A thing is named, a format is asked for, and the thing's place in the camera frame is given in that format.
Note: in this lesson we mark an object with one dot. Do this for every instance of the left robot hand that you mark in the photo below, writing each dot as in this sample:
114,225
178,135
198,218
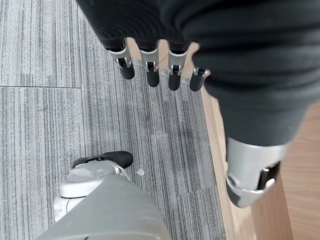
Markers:
245,62

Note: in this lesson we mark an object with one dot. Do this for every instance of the wooden desk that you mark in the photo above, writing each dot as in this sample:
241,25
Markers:
272,175

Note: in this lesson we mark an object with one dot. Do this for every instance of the white paper scrap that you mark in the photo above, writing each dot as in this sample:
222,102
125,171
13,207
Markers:
140,172

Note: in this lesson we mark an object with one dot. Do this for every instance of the dark robot foot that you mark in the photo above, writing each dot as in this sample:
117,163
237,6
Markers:
110,158

